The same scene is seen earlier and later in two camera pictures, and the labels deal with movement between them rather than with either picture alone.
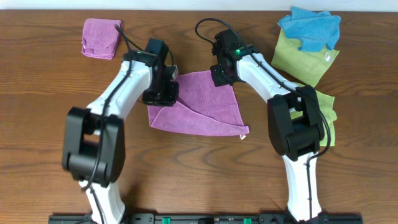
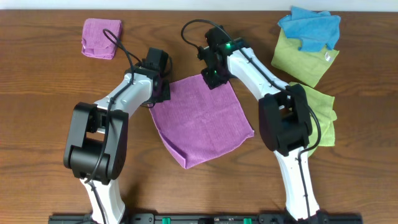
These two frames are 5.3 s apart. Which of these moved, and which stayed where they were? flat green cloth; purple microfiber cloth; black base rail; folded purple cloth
Moved: purple microfiber cloth
Stayed: folded purple cloth; flat green cloth; black base rail
